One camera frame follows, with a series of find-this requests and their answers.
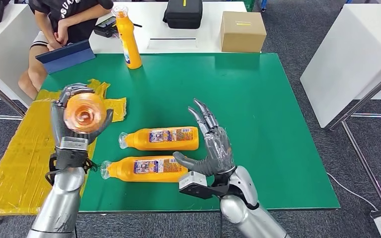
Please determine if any blue tablet case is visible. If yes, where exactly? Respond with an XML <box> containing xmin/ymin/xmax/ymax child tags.
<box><xmin>35</xmin><ymin>39</ymin><xmax>96</xmax><ymax>74</ymax></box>

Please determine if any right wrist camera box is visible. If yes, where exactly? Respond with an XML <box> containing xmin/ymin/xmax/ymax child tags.
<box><xmin>178</xmin><ymin>171</ymin><xmax>231</xmax><ymax>200</ymax></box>

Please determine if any orange plastic bottle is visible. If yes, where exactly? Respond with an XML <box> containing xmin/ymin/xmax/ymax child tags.
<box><xmin>118</xmin><ymin>126</ymin><xmax>200</xmax><ymax>151</ymax></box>
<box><xmin>111</xmin><ymin>4</ymin><xmax>143</xmax><ymax>70</ymax></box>
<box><xmin>63</xmin><ymin>92</ymin><xmax>108</xmax><ymax>135</ymax></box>
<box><xmin>100</xmin><ymin>156</ymin><xmax>190</xmax><ymax>183</ymax></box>

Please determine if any person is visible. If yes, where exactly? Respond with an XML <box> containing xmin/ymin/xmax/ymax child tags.
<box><xmin>18</xmin><ymin>0</ymin><xmax>114</xmax><ymax>100</ymax></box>

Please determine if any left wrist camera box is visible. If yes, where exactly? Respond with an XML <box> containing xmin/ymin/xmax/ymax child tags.
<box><xmin>59</xmin><ymin>136</ymin><xmax>90</xmax><ymax>152</ymax></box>

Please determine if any black remote controller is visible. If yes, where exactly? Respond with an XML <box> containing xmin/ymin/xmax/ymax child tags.
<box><xmin>93</xmin><ymin>15</ymin><xmax>142</xmax><ymax>38</ymax></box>

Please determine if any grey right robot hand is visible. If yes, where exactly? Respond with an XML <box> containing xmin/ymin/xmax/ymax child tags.
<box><xmin>173</xmin><ymin>98</ymin><xmax>237</xmax><ymax>177</ymax></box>

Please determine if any black zip carry case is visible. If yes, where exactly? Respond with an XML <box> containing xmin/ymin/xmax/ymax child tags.
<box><xmin>163</xmin><ymin>0</ymin><xmax>203</xmax><ymax>30</ymax></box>

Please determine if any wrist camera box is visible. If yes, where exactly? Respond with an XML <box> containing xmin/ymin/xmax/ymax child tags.
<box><xmin>59</xmin><ymin>136</ymin><xmax>90</xmax><ymax>152</ymax></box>
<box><xmin>178</xmin><ymin>171</ymin><xmax>231</xmax><ymax>200</ymax></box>

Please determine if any white desk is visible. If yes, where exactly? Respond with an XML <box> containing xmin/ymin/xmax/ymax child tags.
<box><xmin>89</xmin><ymin>1</ymin><xmax>262</xmax><ymax>54</ymax></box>
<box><xmin>0</xmin><ymin>3</ymin><xmax>43</xmax><ymax>109</ymax></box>

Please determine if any brown cardboard box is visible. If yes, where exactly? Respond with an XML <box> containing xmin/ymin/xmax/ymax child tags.
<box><xmin>220</xmin><ymin>11</ymin><xmax>267</xmax><ymax>53</ymax></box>

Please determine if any white floor cable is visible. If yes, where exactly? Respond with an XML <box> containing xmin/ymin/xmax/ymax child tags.
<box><xmin>325</xmin><ymin>171</ymin><xmax>380</xmax><ymax>211</ymax></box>

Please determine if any yellow taped cardboard sheet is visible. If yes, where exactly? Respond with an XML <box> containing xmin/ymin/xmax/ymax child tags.
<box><xmin>0</xmin><ymin>78</ymin><xmax>127</xmax><ymax>217</ymax></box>

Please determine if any white table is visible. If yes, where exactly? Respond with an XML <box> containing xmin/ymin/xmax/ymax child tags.
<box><xmin>299</xmin><ymin>3</ymin><xmax>381</xmax><ymax>129</ymax></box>

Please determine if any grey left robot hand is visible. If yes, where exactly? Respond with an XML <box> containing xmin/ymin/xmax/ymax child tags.
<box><xmin>50</xmin><ymin>83</ymin><xmax>114</xmax><ymax>139</ymax></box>

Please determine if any green plastic crate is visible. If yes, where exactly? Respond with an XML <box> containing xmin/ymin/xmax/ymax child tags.
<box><xmin>231</xmin><ymin>0</ymin><xmax>255</xmax><ymax>11</ymax></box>

